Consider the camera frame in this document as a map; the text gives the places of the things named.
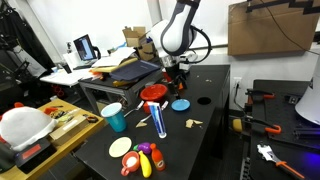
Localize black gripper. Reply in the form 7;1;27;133
164;63;188;100

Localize blue white toothpaste tube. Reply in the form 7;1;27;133
147;101;168;140

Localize blue round plate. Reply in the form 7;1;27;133
170;98;191;113

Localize red plastic cup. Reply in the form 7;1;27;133
162;71;172;83

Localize white wooden spoon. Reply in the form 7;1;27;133
139;100;170;125

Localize red plastic bowl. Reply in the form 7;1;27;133
139;83;169;102

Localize red cube block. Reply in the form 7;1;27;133
142;100;153;115

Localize large tan chip piece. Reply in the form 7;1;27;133
185;118;195;130

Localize small open cardboard box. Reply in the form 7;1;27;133
121;25;151;48

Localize purple toy eggplant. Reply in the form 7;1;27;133
132;141;153;156

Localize yellow sponge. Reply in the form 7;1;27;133
231;118;244;134

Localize teal plastic cup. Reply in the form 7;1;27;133
100;102;128;133

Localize white paper stack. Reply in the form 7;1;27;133
91;46;137;68

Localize yellow board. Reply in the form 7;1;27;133
89;57;139;74

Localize orange toy sauce bottle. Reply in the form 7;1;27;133
149;142;167;172

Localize cream round disc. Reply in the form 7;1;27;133
108;136;133;159

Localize yellow toy banana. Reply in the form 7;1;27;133
138;150;153;179

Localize orange toy mug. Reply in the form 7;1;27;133
120;150;141;177

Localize laptop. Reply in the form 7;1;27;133
72;33;102;63

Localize large cardboard panel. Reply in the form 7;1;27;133
227;0;320;57

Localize flat cardboard box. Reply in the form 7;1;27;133
48;114;91;147

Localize white desk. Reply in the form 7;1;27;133
39;64;101;88

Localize wooden side table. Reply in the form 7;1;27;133
0;97;108;180

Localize white cloth heap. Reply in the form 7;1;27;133
0;106;59;152

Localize black hanging equipment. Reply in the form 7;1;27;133
0;0;56;104

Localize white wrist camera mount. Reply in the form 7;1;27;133
179;60;198;72

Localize toy fork white handle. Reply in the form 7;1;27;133
123;100;146;119

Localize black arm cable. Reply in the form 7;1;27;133
189;25;213;65

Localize white wall power outlet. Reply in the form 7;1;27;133
232;76;243;90

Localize black ring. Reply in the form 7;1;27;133
82;113;100;124

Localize orange handled black clamp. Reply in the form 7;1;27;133
244;115;283;136
245;88;276;105

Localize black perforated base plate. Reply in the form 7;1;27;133
249;79;320;180

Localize orange handled small tool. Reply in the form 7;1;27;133
43;106;64;115

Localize orange handled adjustable wrench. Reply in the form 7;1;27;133
256;143;306;180

